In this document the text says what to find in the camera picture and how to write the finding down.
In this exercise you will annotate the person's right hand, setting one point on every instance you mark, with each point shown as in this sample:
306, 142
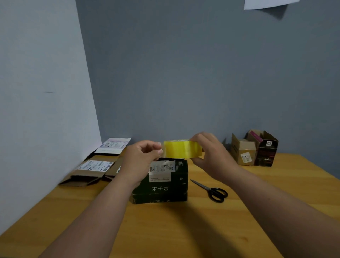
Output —
215, 159

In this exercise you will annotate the person's left hand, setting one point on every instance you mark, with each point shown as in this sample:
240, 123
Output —
135, 164

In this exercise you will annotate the brown carton with label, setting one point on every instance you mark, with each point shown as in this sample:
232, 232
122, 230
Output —
114, 170

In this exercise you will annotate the small brown cardboard box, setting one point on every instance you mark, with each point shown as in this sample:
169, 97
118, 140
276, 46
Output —
239, 148

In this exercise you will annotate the black box white label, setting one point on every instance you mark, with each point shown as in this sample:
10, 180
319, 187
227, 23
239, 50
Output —
114, 144

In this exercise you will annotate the black scissors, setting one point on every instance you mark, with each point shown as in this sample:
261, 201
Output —
215, 192

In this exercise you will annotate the yellow tape roll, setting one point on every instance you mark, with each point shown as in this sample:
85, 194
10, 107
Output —
180, 150

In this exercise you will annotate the green box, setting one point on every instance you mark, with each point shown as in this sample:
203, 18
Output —
164, 194

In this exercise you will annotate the pink and black carton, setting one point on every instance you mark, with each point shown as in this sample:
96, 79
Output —
267, 151

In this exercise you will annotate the person's left forearm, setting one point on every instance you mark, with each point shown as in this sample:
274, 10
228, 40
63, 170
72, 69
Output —
87, 226

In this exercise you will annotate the person's right forearm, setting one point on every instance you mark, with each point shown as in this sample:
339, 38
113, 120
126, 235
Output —
287, 215

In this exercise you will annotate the white paper sheet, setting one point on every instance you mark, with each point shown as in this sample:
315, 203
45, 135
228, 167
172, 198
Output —
265, 4

